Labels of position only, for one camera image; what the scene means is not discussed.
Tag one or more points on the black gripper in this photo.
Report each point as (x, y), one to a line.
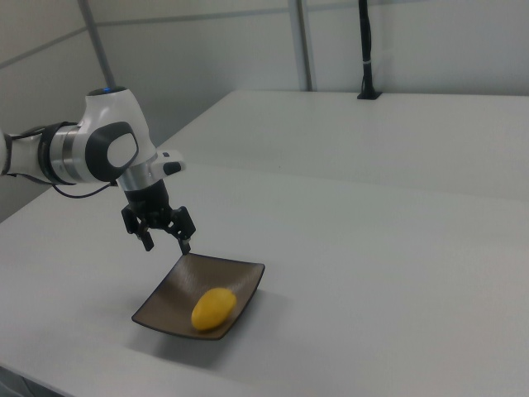
(148, 202)

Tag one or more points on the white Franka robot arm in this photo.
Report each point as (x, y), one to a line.
(111, 136)

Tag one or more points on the square brown ceramic plate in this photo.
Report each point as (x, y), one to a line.
(173, 297)

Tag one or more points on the grey metal wall post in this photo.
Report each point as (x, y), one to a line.
(306, 41)
(98, 41)

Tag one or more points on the black camera pole with base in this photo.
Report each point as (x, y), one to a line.
(366, 49)

